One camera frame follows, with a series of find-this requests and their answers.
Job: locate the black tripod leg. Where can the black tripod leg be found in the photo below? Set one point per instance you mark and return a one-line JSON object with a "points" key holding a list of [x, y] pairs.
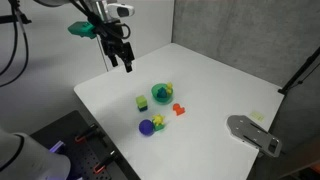
{"points": [[300, 71]]}

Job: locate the orange toy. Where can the orange toy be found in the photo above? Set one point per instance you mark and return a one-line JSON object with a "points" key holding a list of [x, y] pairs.
{"points": [[179, 109]]}

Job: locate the green bowl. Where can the green bowl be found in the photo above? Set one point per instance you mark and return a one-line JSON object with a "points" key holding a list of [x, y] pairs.
{"points": [[161, 96]]}

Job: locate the small yellow toy figure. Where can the small yellow toy figure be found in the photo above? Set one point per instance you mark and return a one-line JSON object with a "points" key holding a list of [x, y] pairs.
{"points": [[169, 87]]}

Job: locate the yellow star toy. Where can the yellow star toy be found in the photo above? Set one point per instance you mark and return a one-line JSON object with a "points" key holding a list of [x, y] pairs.
{"points": [[158, 119]]}

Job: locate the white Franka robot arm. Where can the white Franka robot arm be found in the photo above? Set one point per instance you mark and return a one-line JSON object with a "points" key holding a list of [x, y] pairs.
{"points": [[30, 160]]}

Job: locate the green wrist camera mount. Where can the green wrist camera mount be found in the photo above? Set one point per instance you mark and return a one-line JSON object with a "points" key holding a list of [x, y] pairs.
{"points": [[81, 29]]}

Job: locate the pale yellow sticker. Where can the pale yellow sticker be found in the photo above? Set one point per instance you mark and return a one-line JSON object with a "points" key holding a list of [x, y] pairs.
{"points": [[257, 116]]}

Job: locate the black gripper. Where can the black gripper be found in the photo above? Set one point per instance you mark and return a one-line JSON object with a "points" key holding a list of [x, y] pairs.
{"points": [[111, 40]]}

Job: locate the purple ball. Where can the purple ball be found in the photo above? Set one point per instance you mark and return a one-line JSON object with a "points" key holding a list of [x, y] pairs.
{"points": [[146, 127]]}

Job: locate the small green block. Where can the small green block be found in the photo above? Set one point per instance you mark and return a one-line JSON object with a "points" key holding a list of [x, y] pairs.
{"points": [[159, 126]]}

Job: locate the small blue block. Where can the small blue block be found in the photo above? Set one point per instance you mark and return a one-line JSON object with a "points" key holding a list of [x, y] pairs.
{"points": [[143, 108]]}

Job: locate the black perforated breadboard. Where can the black perforated breadboard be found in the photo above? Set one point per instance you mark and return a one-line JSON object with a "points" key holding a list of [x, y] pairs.
{"points": [[80, 153]]}

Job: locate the light green cube block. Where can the light green cube block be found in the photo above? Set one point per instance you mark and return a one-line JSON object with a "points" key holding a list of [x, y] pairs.
{"points": [[141, 101]]}

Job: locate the blue toy figure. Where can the blue toy figure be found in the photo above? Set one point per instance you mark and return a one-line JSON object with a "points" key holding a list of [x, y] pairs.
{"points": [[161, 92]]}

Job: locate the grey metal mounting plate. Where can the grey metal mounting plate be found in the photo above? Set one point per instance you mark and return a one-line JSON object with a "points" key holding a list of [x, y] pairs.
{"points": [[253, 133]]}

